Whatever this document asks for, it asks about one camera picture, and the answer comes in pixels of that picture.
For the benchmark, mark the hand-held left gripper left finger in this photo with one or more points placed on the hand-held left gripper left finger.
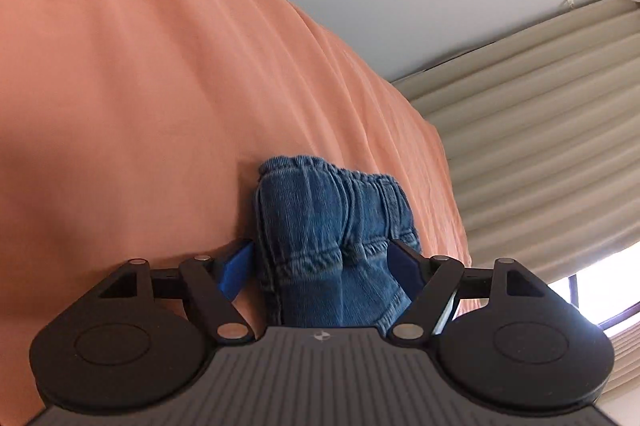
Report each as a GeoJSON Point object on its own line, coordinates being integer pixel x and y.
{"type": "Point", "coordinates": [235, 270]}

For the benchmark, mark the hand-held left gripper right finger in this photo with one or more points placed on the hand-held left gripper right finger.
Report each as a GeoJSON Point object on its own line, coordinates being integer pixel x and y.
{"type": "Point", "coordinates": [406, 265]}

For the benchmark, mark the blue denim pants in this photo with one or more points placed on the blue denim pants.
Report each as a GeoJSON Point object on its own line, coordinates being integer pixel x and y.
{"type": "Point", "coordinates": [320, 211]}

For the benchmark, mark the wide beige curtain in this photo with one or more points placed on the wide beige curtain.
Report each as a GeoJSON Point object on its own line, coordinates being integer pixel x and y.
{"type": "Point", "coordinates": [540, 145]}

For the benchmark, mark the dark framed window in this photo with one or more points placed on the dark framed window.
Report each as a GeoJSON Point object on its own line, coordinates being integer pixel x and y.
{"type": "Point", "coordinates": [605, 291]}

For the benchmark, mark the orange bed sheet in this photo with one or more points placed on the orange bed sheet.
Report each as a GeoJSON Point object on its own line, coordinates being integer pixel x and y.
{"type": "Point", "coordinates": [150, 80]}

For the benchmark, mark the narrow beige curtain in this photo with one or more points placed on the narrow beige curtain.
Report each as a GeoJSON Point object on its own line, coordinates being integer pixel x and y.
{"type": "Point", "coordinates": [625, 356]}

